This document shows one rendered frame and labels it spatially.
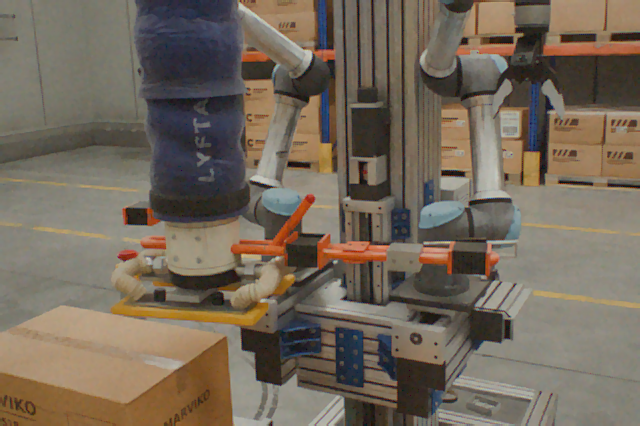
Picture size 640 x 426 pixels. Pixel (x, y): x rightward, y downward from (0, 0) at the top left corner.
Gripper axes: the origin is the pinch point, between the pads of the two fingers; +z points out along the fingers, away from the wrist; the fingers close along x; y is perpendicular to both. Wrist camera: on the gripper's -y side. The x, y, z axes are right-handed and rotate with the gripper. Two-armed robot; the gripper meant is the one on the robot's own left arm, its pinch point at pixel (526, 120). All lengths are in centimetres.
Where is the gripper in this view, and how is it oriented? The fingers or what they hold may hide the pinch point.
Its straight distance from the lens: 160.6
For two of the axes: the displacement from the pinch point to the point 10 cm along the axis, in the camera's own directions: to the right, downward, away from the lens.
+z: 0.3, 9.7, 2.4
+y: 4.6, -2.3, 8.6
